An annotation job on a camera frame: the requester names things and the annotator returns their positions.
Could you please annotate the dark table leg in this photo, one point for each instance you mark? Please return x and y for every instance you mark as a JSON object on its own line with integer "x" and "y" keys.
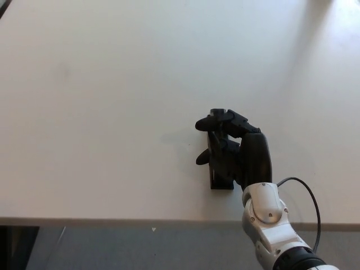
{"x": 12, "y": 247}

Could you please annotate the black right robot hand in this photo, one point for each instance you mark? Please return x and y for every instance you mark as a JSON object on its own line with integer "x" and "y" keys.
{"x": 254, "y": 157}

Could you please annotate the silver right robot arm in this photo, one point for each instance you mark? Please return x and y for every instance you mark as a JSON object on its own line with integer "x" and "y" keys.
{"x": 270, "y": 225}

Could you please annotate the black desk stapler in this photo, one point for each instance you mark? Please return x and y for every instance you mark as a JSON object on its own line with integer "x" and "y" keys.
{"x": 217, "y": 180}

